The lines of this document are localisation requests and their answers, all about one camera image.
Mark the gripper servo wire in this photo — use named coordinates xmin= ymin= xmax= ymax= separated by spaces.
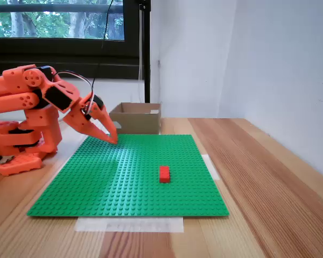
xmin=53 ymin=70 xmax=95 ymax=113

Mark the masking tape strip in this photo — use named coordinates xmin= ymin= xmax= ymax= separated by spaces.
xmin=74 ymin=216 xmax=185 ymax=234
xmin=201 ymin=154 xmax=221 ymax=181

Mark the red lego block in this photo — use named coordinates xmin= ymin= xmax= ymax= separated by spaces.
xmin=159 ymin=166 xmax=171 ymax=184

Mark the open cardboard box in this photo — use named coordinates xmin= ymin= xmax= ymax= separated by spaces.
xmin=109 ymin=102 xmax=162 ymax=135

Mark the black framed window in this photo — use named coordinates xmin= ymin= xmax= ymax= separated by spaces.
xmin=0 ymin=0 xmax=141 ymax=80

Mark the green lego baseplate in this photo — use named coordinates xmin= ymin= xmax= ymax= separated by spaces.
xmin=26 ymin=133 xmax=230 ymax=218

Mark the hanging black cable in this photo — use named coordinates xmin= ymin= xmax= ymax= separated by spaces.
xmin=92 ymin=0 xmax=115 ymax=94

